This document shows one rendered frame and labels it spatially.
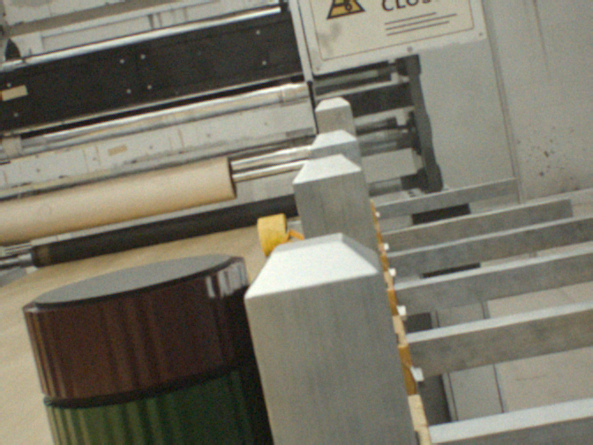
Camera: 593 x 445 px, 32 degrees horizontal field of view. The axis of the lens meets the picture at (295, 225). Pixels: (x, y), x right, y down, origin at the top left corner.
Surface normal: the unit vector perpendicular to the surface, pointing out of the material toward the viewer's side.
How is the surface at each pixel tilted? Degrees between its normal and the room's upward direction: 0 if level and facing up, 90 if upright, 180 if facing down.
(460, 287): 90
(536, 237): 90
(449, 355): 90
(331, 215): 90
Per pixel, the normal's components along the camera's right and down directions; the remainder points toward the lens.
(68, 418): -0.63, 0.20
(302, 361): -0.06, 0.11
